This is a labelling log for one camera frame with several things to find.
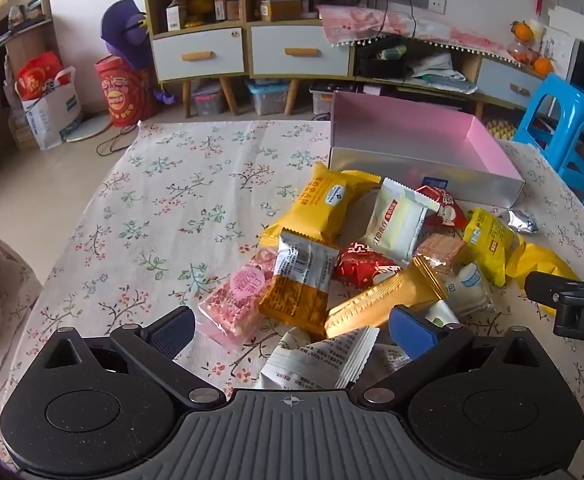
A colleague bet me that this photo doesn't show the small red snack packet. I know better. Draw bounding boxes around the small red snack packet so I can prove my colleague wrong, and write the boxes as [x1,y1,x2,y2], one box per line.
[414,185,469,231]

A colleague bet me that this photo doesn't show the clear storage bin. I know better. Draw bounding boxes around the clear storage bin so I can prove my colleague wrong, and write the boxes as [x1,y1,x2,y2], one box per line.
[246,80,291,116]
[190,80,226,117]
[309,82,335,116]

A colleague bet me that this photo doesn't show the blue plastic stool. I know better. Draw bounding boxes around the blue plastic stool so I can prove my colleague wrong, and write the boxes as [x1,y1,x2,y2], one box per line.
[513,72,584,206]

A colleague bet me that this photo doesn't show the orange and silver snack packet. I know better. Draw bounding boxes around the orange and silver snack packet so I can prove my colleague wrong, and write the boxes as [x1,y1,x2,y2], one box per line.
[257,227,340,339]

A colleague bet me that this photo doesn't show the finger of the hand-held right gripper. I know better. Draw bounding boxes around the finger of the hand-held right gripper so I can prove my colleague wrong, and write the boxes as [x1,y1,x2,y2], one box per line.
[524,270,582,307]

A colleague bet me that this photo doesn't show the white and blue milk packet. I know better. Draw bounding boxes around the white and blue milk packet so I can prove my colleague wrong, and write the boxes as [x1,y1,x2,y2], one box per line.
[442,262,495,318]

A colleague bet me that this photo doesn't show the small white box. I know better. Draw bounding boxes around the small white box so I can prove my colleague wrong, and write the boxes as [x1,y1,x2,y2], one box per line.
[166,0,188,31]

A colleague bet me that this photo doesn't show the black bag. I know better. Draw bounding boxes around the black bag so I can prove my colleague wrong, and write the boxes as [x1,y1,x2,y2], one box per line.
[357,35,414,80]

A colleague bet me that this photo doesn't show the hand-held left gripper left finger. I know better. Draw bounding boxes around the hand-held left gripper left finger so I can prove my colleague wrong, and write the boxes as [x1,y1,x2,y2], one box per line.
[42,306,227,408]

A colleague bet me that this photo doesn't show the wooden bookshelf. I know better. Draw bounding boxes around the wooden bookshelf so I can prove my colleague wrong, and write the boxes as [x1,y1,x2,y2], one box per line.
[0,0,55,178]

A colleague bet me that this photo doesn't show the pile of folded cloths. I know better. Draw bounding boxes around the pile of folded cloths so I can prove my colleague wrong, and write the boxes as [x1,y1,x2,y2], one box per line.
[404,52,480,95]

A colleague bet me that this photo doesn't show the white printed snack packet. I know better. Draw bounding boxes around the white printed snack packet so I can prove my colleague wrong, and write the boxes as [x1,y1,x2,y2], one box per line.
[254,325,414,391]

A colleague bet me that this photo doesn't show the pink nougat packet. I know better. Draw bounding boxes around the pink nougat packet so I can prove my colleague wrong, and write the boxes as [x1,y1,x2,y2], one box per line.
[194,247,280,352]

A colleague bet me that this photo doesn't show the large yellow snack packet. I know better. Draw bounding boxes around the large yellow snack packet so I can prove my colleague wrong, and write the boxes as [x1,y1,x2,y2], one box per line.
[259,162,383,251]

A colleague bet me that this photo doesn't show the white paper bag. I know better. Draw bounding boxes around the white paper bag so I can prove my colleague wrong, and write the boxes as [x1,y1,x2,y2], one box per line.
[19,66,84,151]

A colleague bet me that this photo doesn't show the pink fringed cloth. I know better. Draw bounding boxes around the pink fringed cloth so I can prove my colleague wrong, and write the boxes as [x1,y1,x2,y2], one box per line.
[317,4,523,63]

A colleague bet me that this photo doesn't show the long golden snack packet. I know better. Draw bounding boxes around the long golden snack packet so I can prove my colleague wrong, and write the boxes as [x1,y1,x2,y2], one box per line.
[324,255,449,341]

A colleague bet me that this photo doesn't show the wooden media stand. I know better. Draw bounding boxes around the wooden media stand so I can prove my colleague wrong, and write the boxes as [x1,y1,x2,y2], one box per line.
[354,35,548,118]

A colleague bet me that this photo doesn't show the cream white snack packet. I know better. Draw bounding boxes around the cream white snack packet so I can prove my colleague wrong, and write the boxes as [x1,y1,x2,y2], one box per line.
[362,177,441,263]

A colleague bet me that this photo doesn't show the silver foil wrapper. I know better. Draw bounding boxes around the silver foil wrapper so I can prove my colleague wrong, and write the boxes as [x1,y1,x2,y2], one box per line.
[502,208,539,235]

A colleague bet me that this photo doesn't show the red gift bag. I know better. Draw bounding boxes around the red gift bag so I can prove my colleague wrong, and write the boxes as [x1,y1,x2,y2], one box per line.
[17,51,66,101]

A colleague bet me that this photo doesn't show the brown wafer packet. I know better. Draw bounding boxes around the brown wafer packet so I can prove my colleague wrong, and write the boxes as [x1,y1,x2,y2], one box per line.
[414,232,468,277]

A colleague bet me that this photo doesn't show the pink and silver box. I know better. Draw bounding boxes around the pink and silver box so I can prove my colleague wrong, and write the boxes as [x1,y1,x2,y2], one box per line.
[328,91,525,211]

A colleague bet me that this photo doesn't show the round white floor base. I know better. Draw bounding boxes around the round white floor base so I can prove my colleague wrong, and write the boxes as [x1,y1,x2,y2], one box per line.
[64,111,114,143]

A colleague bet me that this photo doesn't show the low wooden drawer cabinet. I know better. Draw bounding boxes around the low wooden drawer cabinet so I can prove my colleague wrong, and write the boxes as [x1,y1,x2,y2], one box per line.
[244,19,356,117]

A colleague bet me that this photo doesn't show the small yellow snack packet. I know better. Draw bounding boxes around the small yellow snack packet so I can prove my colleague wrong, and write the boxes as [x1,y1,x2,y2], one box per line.
[462,207,516,288]

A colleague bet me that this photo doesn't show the brown cardboard box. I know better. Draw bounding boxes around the brown cardboard box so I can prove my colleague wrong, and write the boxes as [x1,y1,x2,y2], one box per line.
[260,0,304,22]

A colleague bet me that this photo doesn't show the tall wooden shelf cabinet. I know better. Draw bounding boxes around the tall wooden shelf cabinet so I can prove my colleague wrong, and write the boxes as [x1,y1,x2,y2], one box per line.
[139,0,249,119]

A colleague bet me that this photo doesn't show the red printed drum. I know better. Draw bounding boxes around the red printed drum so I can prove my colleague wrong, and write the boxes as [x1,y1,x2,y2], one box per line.
[95,55,161,128]

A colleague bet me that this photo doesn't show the purple plush toy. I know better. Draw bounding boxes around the purple plush toy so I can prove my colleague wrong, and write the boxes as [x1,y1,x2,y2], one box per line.
[99,0,174,107]

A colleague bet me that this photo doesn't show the black power cable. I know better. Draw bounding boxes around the black power cable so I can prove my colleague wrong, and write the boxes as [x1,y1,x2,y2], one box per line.
[381,0,419,43]

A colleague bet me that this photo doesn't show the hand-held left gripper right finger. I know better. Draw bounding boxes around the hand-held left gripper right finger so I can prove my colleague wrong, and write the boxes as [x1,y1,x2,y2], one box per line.
[362,305,544,408]

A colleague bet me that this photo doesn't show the large red snack packet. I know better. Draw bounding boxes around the large red snack packet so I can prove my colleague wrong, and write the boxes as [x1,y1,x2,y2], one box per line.
[334,242,404,289]

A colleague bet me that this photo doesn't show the white and green snack packet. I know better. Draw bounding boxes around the white and green snack packet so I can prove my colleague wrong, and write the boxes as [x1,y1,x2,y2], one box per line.
[424,300,461,328]

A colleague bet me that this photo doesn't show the egg tray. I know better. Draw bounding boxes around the egg tray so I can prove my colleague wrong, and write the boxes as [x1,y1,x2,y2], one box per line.
[484,117,518,140]

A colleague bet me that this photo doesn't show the black floor cable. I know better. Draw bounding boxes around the black floor cable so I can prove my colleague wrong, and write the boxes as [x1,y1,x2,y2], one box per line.
[96,124,141,157]

